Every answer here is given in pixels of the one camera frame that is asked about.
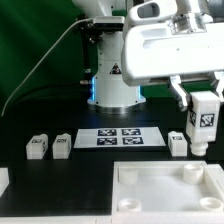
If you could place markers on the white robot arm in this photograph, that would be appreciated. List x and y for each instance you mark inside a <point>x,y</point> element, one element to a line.
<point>109,91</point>

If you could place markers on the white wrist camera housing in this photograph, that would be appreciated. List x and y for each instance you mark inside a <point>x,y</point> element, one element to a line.
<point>151,12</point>

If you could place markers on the white sheet with AprilTags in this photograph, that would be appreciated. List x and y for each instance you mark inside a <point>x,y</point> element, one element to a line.
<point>119,137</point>

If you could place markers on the white square tabletop part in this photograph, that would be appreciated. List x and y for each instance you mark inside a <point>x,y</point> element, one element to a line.
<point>168,192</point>

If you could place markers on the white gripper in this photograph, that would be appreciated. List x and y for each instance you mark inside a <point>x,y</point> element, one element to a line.
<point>153,52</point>

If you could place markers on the white obstacle block left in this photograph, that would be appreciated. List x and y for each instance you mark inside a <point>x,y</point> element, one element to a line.
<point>4,180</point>

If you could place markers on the grey camera on stand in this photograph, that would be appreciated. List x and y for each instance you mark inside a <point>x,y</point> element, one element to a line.
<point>109,23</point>

